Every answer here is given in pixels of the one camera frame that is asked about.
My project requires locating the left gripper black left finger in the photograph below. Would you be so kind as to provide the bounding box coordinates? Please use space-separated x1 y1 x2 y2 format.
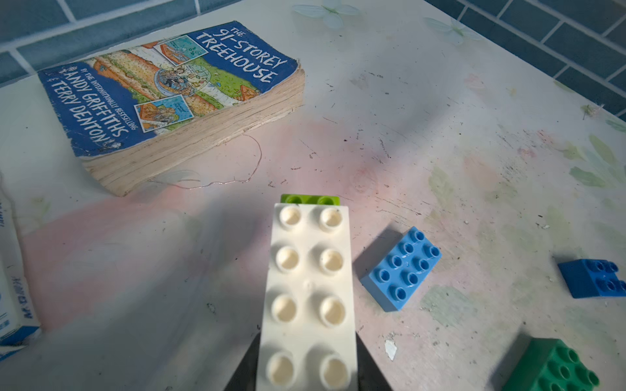
224 333 261 391

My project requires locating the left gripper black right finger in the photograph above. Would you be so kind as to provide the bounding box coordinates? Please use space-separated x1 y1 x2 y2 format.
355 333 392 391

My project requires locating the white long lego brick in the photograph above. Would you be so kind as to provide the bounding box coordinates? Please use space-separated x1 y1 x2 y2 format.
255 203 359 390

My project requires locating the blue long lego brick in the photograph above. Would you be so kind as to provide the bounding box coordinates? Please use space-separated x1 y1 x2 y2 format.
360 226 442 312

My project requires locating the lime green lego brick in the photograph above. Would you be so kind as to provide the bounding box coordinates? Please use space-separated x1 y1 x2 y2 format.
280 194 341 206

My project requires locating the blue small lego brick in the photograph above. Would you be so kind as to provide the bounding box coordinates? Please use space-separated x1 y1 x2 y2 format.
558 259 625 299

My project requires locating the green long lego brick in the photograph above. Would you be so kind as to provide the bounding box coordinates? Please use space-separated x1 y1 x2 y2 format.
502 338 600 391

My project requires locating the white red pen box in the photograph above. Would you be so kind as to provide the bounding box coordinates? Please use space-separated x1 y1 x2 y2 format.
1 195 41 360

